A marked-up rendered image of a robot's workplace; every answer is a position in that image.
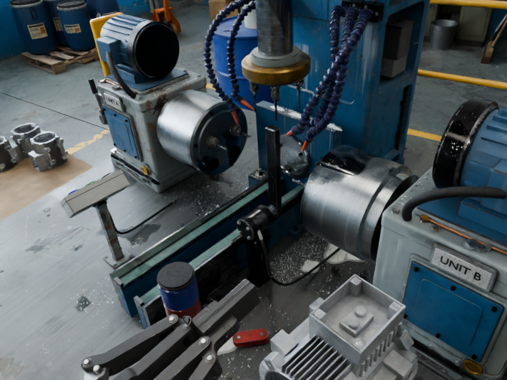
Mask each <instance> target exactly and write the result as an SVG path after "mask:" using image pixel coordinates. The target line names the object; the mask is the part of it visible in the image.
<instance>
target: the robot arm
mask: <svg viewBox="0 0 507 380"><path fill-rule="evenodd" d="M259 303H260V298H259V295H258V292H257V288H256V286H255V285H253V284H252V283H251V282H250V281H249V280H247V279H244V280H243V281H242V282H241V283H240V284H239V285H237V287H236V288H234V289H233V290H232V291H231V292H230V293H229V294H228V295H226V296H225V297H224V298H223V299H222V300H220V301H219V302H217V301H214V302H211V303H210V304H209V305H208V306H207V307H205V308H204V309H203V310H202V311H201V312H199V313H198V314H197V315H196V316H195V317H194V318H191V317H190V316H184V317H182V319H180V318H178V316H177V315H175V314H171V315H169V316H168V317H166V318H164V319H163V320H160V321H159V322H157V323H155V324H153V325H152V326H150V327H148V328H147V329H145V330H143V331H142V332H139V333H137V334H136V335H135V336H132V337H131V338H129V339H127V340H126V341H124V342H122V343H121V344H119V345H116V346H115V347H114V348H111V349H110V350H108V351H106V352H104V353H102V354H96V355H93V356H89V357H86V358H85V359H83V361H82V362H81V368H82V369H83V370H84V371H85V374H84V380H109V377H110V376H112V375H115V374H117V373H119V374H118V375H117V376H116V377H115V378H114V379H113V380H217V379H218V378H219V377H220V375H221V374H222V371H223V369H222V367H221V365H220V362H219V360H218V357H217V352H218V350H219V349H220V348H221V347H222V346H223V345H224V344H225V343H226V342H228V340H230V338H231V337H233V336H234V334H236V333H237V331H238V330H239V328H240V326H239V322H240V321H241V320H242V319H243V318H244V317H245V316H246V315H248V314H249V313H250V312H251V311H252V310H253V309H254V308H255V307H256V306H257V305H258V304H259ZM135 363H136V364H135ZM134 364H135V365H134ZM132 365H134V366H132ZM130 366H132V367H131V368H128V367H130ZM121 371H122V372H121Z"/></svg>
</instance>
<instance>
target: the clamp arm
mask: <svg viewBox="0 0 507 380"><path fill-rule="evenodd" d="M280 137H281V133H280V129H279V128H278V127H275V126H272V125H269V126H268V127H266V157H267V173H268V188H269V208H272V207H274V208H272V210H273V211H274V210H275V212H274V214H273V215H274V216H276V217H279V216H280V215H281V214H282V206H281V152H280Z"/></svg>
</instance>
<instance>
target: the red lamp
mask: <svg viewBox="0 0 507 380"><path fill-rule="evenodd" d="M164 309H165V312H166V315H167V317H168V316H169V315H171V314H175V315H177V316H178V318H180V319H182V317H184V316H190V317H191V318H194V317H195V316H196V315H197V314H198V313H199V312H201V311H202V306H201V300H200V296H198V300H197V301H196V303H195V304H194V305H193V306H191V307H190V308H187V309H185V310H182V311H173V310H171V309H168V308H166V307H165V306H164Z"/></svg>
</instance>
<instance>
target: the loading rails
mask: <svg viewBox="0 0 507 380"><path fill-rule="evenodd" d="M303 192H304V188H303V186H301V185H298V186H297V187H296V188H294V189H293V190H291V191H290V192H288V193H287V194H285V178H284V177H282V176H281V206H282V214H281V215H280V216H279V217H276V216H274V215H273V216H274V220H275V221H274V223H273V224H272V225H271V226H269V227H268V228H266V229H268V230H270V232H271V239H269V240H268V248H269V249H270V248H272V247H273V246H274V245H276V244H277V243H278V242H279V241H280V240H282V239H283V238H284V237H286V236H287V235H289V236H291V237H292V238H294V239H297V238H298V237H299V236H300V235H301V234H302V233H303V228H300V227H299V225H301V224H302V220H301V215H300V206H301V200H300V197H301V196H302V195H303ZM259 205H264V206H266V207H268V208H269V188H268V177H266V178H264V179H262V180H260V181H259V182H258V183H256V184H255V185H253V186H251V187H250V188H248V189H247V190H245V191H244V192H242V193H241V194H239V195H237V196H236V197H234V198H233V199H232V200H230V201H228V202H227V203H225V204H224V205H222V206H221V207H219V208H217V209H216V210H215V211H213V212H211V213H209V214H208V215H206V216H205V217H204V218H202V219H199V218H198V217H197V218H195V219H193V220H192V221H191V222H189V223H187V224H186V225H184V226H183V227H182V228H180V229H178V230H176V231H175V232H174V233H172V234H170V235H168V236H167V237H166V238H164V239H163V240H161V241H159V242H158V243H156V244H155V245H153V246H152V247H150V248H149V249H147V250H145V251H144V252H142V253H141V254H139V255H138V256H136V257H134V258H133V259H131V260H130V261H128V262H126V263H125V264H123V265H122V266H120V267H119V268H117V269H115V270H114V271H112V272H111V273H109V276H110V277H111V280H112V283H113V286H114V288H115V291H116V294H117V296H118V300H119V301H120V304H121V307H122V308H123V309H124V310H125V311H126V313H127V314H128V315H129V316H130V317H134V316H135V315H137V314H138V313H139V315H140V319H141V321H142V324H143V328H144V329H147V328H148V327H150V326H152V325H153V324H155V323H157V322H159V321H160V320H163V319H164V318H166V317H167V315H166V312H165V309H164V304H163V301H162V298H161V294H160V290H159V288H158V283H157V275H158V273H159V271H160V270H161V269H162V268H163V267H165V266H166V265H168V264H170V263H172V262H186V263H189V264H190V265H191V266H192V267H193V268H194V270H195V277H196V280H197V284H198V291H199V295H200V300H201V306H202V305H204V304H205V303H206V302H207V295H208V294H210V293H211V292H213V291H214V290H215V289H216V288H217V287H219V286H220V285H221V284H222V283H224V282H225V281H226V280H228V279H229V278H230V277H231V276H232V275H235V276H236V277H239V273H240V272H241V271H243V270H244V269H245V268H246V267H248V257H247V244H246V243H245V242H243V237H242V235H241V234H239V233H238V232H239V230H238V227H237V221H238V220H239V219H240V218H241V217H243V216H246V215H247V214H249V213H251V212H252V211H254V208H256V207H258V206H259Z"/></svg>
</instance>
